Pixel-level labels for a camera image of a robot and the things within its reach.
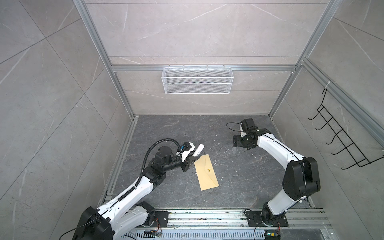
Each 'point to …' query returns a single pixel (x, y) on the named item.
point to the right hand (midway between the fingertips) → (239, 141)
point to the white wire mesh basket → (197, 80)
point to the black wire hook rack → (349, 147)
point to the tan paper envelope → (207, 177)
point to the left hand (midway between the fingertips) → (197, 151)
